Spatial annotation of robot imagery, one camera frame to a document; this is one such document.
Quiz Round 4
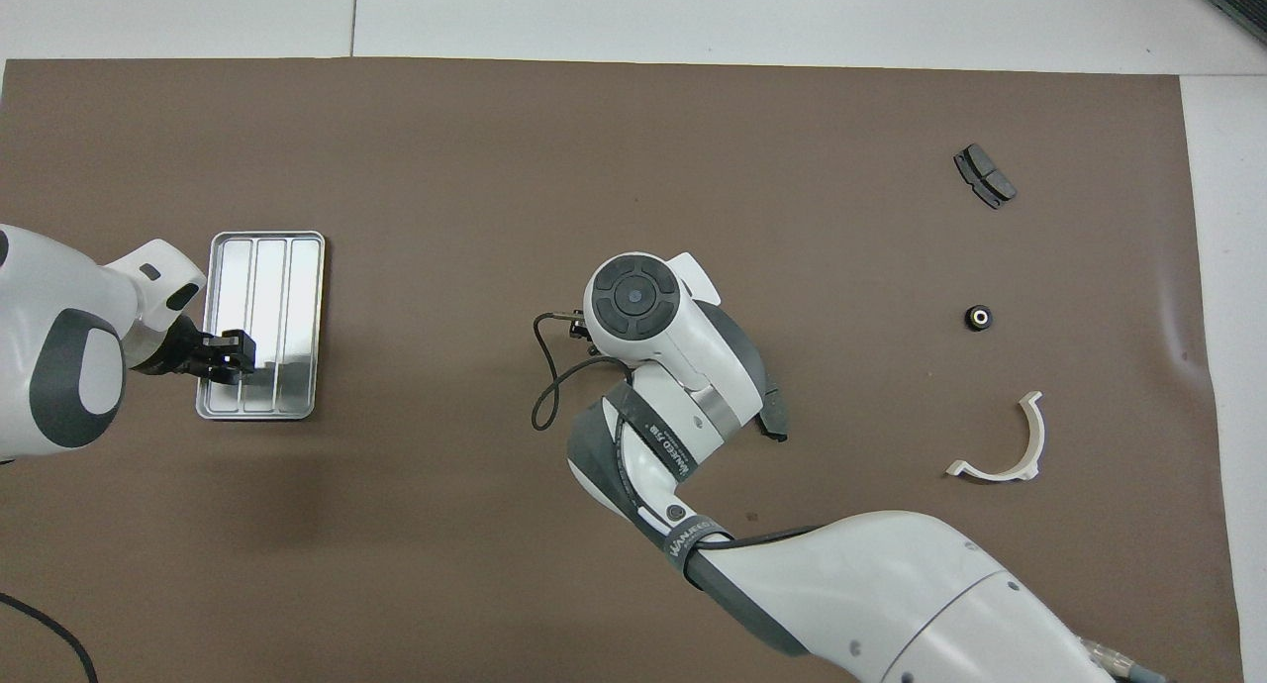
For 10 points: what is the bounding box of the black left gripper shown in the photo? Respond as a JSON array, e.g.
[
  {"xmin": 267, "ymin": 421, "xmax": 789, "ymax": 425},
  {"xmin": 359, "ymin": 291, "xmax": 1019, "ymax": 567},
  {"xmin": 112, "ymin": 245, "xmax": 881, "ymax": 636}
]
[{"xmin": 129, "ymin": 317, "xmax": 256, "ymax": 385}]

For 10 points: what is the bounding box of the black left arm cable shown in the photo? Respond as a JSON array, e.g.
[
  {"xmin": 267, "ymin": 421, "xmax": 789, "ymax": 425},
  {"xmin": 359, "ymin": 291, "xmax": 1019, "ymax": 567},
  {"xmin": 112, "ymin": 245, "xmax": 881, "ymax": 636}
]
[{"xmin": 0, "ymin": 592, "xmax": 100, "ymax": 683}]

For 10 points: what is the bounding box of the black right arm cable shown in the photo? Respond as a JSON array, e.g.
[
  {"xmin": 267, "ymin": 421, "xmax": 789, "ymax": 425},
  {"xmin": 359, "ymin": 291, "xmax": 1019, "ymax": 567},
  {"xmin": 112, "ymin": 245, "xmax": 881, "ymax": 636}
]
[{"xmin": 531, "ymin": 311, "xmax": 634, "ymax": 433}]

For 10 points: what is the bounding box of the white curved plastic bracket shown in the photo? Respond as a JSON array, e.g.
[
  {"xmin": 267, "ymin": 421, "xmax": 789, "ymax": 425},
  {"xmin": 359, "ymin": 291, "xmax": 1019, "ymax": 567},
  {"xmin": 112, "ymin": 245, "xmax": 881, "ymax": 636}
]
[{"xmin": 945, "ymin": 391, "xmax": 1047, "ymax": 483}]

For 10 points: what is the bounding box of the brown paper mat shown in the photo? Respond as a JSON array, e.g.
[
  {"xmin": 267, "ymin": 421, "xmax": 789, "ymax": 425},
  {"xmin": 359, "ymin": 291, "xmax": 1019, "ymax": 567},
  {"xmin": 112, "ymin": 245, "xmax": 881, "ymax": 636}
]
[{"xmin": 0, "ymin": 57, "xmax": 1243, "ymax": 683}]

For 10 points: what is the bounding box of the silver metal tray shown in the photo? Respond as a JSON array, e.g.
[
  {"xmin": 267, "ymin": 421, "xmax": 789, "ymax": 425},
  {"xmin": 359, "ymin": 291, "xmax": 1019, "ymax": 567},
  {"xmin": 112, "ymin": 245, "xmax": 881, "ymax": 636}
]
[{"xmin": 196, "ymin": 231, "xmax": 326, "ymax": 422}]

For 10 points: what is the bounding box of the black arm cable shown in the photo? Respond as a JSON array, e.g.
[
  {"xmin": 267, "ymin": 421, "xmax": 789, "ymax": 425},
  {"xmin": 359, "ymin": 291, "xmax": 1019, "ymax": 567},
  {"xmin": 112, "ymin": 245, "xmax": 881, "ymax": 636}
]
[
  {"xmin": 531, "ymin": 311, "xmax": 634, "ymax": 433},
  {"xmin": 0, "ymin": 592, "xmax": 100, "ymax": 683}
]

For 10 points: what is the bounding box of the grey ribbed metal block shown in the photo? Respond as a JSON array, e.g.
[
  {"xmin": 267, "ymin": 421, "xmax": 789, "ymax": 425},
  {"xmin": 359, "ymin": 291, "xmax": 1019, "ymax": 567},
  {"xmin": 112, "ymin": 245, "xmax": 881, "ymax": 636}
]
[{"xmin": 1193, "ymin": 0, "xmax": 1267, "ymax": 46}]

